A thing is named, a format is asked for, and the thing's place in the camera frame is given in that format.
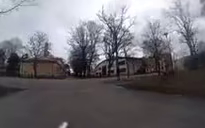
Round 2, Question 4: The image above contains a white building with dark windows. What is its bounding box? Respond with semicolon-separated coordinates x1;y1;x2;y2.
92;57;146;78

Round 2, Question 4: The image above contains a grey asphalt road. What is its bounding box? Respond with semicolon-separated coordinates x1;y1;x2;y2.
0;75;205;128

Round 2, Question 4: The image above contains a robot's own part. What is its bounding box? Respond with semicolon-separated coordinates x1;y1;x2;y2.
58;121;69;128

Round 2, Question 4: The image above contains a brownish grass verge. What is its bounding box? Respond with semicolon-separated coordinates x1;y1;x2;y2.
118;68;205;98

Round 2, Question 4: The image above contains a row of bare trees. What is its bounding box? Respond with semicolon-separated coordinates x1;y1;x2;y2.
0;0;205;81

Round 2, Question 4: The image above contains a yellow building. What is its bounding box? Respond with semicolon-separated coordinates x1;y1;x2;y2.
19;57;68;80

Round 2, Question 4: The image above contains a dark grass patch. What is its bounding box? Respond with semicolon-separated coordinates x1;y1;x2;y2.
0;83;26;100

